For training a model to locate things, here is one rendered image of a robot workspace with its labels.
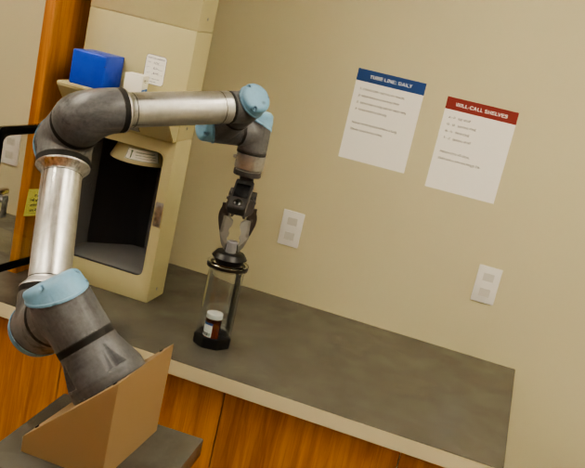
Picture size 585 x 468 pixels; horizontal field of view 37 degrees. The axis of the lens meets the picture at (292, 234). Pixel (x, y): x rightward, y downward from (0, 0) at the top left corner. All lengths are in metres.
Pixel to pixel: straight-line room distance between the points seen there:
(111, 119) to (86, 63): 0.56
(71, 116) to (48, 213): 0.20
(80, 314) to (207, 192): 1.27
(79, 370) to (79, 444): 0.13
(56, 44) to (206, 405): 1.04
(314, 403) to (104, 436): 0.66
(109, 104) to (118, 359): 0.53
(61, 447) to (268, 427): 0.67
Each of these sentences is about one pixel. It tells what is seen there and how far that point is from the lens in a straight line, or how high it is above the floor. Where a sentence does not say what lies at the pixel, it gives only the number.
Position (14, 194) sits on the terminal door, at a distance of 2.38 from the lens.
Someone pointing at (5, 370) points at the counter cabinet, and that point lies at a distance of 2.46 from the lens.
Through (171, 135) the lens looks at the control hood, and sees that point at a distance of 2.34.
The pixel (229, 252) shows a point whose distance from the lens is 2.21.
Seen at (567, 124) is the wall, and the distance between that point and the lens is 2.60.
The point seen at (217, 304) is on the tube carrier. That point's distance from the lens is 2.22.
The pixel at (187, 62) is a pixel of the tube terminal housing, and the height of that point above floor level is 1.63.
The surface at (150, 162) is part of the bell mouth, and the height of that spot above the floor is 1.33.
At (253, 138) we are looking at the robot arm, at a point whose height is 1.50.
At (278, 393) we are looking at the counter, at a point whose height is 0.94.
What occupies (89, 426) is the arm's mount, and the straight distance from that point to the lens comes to 1.61.
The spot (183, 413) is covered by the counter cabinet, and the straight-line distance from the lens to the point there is 2.24.
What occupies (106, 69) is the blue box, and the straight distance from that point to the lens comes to 2.35.
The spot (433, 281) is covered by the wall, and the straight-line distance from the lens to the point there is 2.69.
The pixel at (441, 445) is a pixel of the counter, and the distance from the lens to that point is 2.08.
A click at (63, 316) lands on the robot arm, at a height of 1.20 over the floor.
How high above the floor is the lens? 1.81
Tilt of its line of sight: 14 degrees down
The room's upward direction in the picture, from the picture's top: 13 degrees clockwise
